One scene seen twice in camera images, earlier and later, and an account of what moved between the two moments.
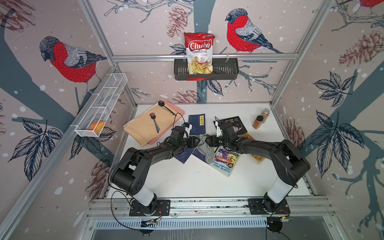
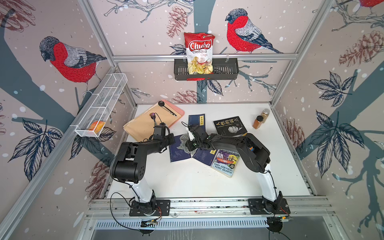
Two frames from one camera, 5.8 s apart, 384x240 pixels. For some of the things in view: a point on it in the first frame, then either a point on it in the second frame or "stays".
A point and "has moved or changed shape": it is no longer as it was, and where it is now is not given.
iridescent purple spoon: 153,116 stays
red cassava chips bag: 199,49 stays
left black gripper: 193,143 → 170,136
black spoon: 162,103 stays
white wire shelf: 95,115 stays
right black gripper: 211,140 → 188,145
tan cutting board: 142,128 stays
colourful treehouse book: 225,159 stays
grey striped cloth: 208,151 has moved or changed shape
